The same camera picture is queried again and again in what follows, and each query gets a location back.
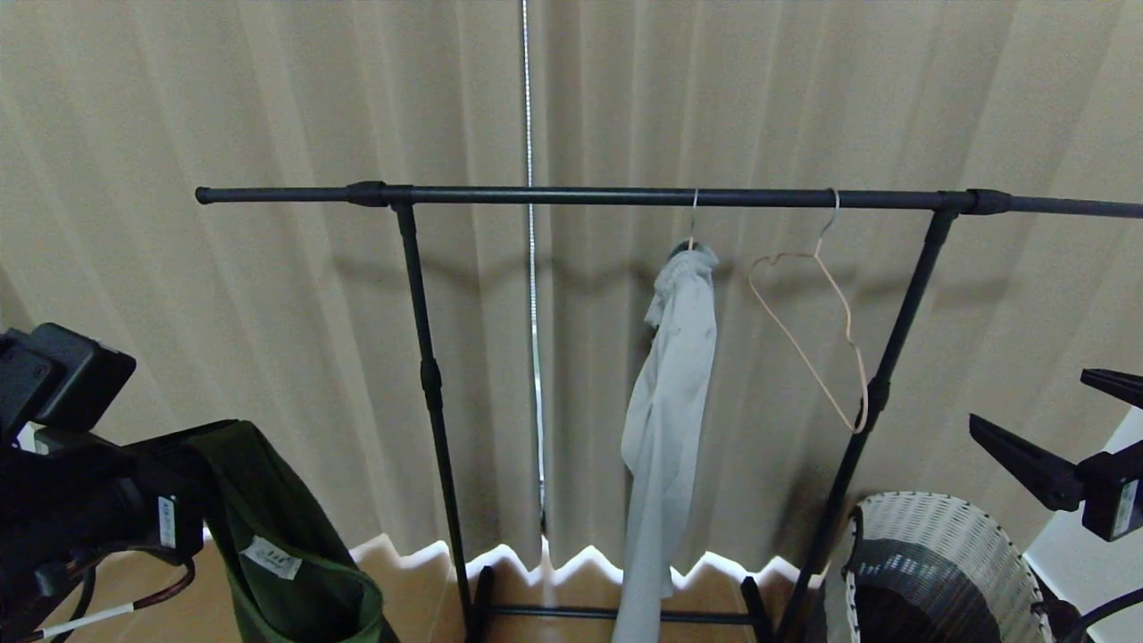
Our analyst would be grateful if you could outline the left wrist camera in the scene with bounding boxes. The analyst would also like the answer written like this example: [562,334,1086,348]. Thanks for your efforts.
[0,323,138,440]

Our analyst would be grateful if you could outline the dark green garment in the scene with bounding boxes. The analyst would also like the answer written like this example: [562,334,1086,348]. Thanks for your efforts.
[183,420,399,643]

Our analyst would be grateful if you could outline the black clothes rack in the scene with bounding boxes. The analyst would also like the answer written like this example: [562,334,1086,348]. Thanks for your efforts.
[195,181,1143,643]

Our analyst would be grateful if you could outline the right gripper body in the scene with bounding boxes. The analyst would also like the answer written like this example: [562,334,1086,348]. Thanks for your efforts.
[1076,445,1143,543]

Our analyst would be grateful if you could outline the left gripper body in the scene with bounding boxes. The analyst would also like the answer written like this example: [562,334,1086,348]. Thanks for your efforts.
[0,418,235,590]

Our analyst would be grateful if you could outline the white laundry basket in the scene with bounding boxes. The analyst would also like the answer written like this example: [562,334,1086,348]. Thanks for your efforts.
[822,491,1083,643]

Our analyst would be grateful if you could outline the pale grey shorts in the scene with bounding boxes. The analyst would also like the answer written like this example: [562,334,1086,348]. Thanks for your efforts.
[612,243,721,643]

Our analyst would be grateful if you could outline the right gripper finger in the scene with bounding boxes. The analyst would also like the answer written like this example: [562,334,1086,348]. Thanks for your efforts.
[1080,368,1143,410]
[969,413,1087,513]

